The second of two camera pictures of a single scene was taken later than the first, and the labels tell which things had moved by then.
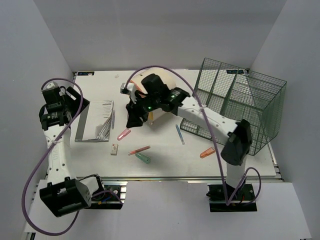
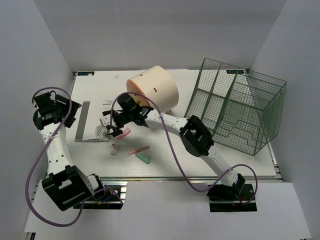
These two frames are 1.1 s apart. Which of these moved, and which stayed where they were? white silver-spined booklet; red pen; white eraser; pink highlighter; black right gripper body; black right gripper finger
Moved: black right gripper finger; black right gripper body
Stayed: red pen; white silver-spined booklet; pink highlighter; white eraser
